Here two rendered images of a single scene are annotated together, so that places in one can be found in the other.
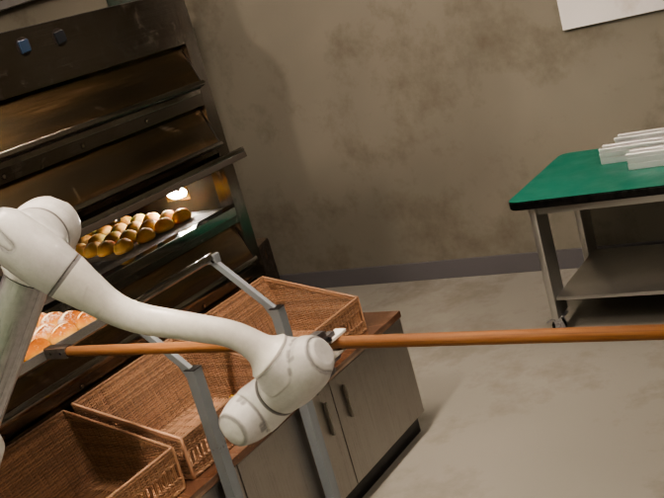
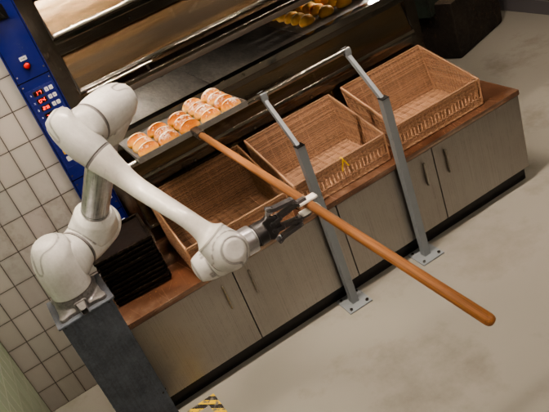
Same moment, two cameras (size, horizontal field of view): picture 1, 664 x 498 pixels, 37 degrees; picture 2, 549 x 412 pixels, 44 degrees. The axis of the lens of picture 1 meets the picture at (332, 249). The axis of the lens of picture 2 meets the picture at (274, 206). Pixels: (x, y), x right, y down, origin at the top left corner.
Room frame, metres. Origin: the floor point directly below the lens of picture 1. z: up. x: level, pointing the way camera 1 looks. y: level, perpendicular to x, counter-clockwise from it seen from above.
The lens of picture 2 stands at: (0.62, -0.98, 2.29)
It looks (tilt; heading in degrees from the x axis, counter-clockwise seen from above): 30 degrees down; 37
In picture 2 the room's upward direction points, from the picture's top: 22 degrees counter-clockwise
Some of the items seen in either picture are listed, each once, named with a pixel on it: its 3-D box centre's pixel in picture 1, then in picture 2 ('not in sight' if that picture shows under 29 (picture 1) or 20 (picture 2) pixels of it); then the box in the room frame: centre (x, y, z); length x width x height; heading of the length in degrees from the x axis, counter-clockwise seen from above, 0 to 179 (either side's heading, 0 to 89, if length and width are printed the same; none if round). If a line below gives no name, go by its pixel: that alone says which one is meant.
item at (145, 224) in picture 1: (109, 234); (310, 2); (4.20, 0.90, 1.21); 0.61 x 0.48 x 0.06; 54
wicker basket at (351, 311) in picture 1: (278, 328); (410, 95); (3.83, 0.30, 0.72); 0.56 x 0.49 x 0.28; 144
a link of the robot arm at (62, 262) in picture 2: not in sight; (59, 263); (1.88, 0.95, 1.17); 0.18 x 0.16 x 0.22; 0
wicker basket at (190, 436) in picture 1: (181, 401); (315, 149); (3.32, 0.66, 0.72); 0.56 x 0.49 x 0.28; 144
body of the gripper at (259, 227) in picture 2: not in sight; (266, 229); (2.03, 0.14, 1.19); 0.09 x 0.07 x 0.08; 145
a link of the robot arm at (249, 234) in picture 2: not in sight; (246, 241); (1.97, 0.18, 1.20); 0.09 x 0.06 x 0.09; 55
